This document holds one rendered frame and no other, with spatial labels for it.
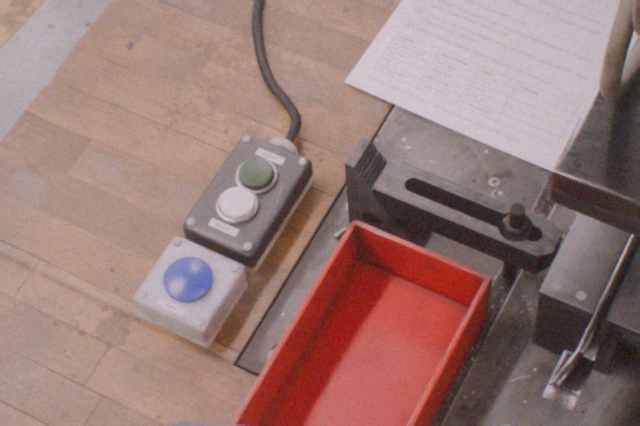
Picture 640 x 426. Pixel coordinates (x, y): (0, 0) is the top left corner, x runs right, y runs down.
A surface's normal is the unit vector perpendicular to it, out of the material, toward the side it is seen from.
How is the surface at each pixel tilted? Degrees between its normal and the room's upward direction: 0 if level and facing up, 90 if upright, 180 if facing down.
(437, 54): 1
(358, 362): 0
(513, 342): 0
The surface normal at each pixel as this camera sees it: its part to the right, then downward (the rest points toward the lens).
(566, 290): -0.06, -0.54
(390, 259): -0.47, 0.76
